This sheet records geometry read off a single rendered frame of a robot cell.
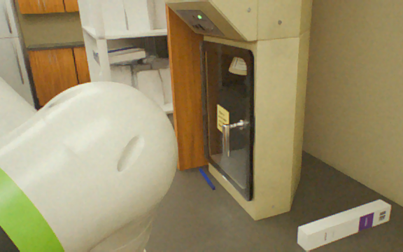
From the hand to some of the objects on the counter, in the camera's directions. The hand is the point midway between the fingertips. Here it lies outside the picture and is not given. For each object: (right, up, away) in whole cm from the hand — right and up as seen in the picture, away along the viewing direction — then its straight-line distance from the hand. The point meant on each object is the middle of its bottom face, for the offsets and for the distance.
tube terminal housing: (+49, +2, +104) cm, 116 cm away
